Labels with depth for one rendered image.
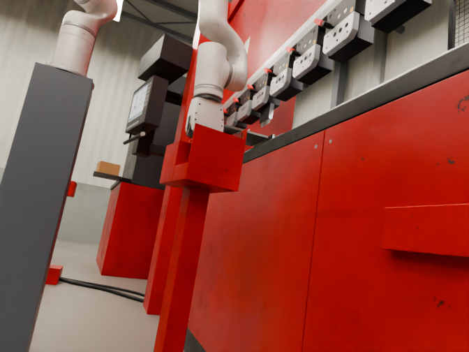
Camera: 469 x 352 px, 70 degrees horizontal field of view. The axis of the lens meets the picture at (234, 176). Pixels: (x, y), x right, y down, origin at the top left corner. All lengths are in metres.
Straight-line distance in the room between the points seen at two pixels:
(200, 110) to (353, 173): 0.44
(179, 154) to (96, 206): 7.55
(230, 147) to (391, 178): 0.45
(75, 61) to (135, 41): 8.26
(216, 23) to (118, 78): 8.13
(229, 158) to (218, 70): 0.25
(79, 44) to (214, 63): 0.58
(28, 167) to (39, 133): 0.12
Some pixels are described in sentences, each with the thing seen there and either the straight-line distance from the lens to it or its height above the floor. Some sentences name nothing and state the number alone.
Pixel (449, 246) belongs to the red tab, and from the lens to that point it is 0.55.
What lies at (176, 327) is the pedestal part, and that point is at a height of 0.29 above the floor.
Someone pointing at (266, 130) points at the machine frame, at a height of 1.38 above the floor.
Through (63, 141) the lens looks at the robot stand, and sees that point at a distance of 1.26.
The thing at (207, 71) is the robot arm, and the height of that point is 0.97.
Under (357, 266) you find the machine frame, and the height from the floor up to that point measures 0.51.
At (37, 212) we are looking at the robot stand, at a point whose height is 0.52.
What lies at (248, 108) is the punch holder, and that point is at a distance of 1.78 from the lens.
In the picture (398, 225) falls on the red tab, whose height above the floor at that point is 0.59.
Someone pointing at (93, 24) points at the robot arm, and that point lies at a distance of 1.46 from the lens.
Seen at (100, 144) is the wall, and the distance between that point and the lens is 8.63.
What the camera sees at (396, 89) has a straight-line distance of 0.73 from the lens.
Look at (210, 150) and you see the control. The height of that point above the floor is 0.75.
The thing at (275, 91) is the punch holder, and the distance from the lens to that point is 1.51.
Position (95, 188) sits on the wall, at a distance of 8.50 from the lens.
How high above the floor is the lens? 0.53
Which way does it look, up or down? 11 degrees up
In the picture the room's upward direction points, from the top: 9 degrees clockwise
